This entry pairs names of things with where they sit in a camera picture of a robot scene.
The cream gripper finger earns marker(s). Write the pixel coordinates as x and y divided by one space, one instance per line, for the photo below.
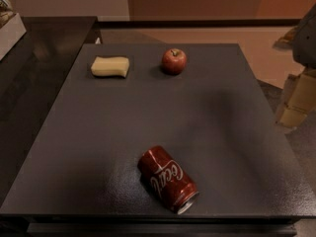
298 99

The red coke can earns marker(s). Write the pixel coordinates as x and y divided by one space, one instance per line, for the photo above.
168 180

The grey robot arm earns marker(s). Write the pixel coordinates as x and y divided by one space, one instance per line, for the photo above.
302 39

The red apple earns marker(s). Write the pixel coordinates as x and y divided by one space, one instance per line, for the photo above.
174 61

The yellow sponge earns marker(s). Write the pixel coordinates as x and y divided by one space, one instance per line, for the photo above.
110 66

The dark side counter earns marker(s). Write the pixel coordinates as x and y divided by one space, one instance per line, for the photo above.
31 76

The white box at left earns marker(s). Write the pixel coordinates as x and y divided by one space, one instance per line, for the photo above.
12 27

